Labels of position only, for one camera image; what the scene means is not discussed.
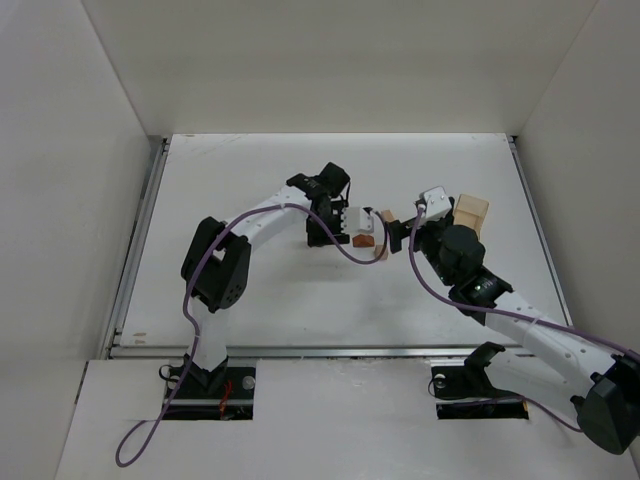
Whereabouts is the wooden box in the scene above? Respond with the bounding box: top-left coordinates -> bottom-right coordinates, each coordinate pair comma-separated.
453,194 -> 489,238

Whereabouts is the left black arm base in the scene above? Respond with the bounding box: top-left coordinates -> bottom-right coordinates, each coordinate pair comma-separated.
162,360 -> 257,421

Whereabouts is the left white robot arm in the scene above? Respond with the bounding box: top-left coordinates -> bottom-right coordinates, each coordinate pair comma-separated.
179,163 -> 393,394

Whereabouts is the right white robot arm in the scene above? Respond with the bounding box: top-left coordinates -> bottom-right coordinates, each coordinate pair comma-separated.
392,213 -> 639,455

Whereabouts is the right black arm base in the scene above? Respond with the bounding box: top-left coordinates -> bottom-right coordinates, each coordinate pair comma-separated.
428,342 -> 529,420

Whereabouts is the dark orange triangular block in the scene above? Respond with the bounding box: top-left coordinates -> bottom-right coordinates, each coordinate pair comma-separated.
352,234 -> 376,248

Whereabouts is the small light wood cube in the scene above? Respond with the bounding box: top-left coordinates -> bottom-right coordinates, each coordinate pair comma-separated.
374,245 -> 389,261

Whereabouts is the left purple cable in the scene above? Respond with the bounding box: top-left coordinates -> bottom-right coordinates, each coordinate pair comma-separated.
115,207 -> 391,469

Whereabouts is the purple cable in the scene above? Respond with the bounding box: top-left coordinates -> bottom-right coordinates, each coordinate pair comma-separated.
407,205 -> 640,434
115,207 -> 391,469

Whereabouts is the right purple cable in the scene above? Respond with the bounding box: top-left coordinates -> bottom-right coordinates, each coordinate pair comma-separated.
407,205 -> 640,434

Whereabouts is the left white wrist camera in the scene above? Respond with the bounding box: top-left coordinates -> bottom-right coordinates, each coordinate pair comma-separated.
341,207 -> 375,234

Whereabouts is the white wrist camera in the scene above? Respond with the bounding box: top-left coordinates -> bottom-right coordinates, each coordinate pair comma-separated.
415,186 -> 452,221
341,207 -> 375,234

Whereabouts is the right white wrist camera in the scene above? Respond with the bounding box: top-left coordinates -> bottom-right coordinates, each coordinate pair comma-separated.
415,186 -> 452,221

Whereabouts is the aluminium table edge rail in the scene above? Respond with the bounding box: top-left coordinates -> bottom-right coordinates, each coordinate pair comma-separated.
506,135 -> 574,327

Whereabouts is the front aluminium rail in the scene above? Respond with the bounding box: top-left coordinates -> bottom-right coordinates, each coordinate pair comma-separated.
106,345 -> 476,360

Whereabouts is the left aluminium side rail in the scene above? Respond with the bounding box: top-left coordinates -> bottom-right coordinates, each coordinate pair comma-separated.
96,136 -> 171,360

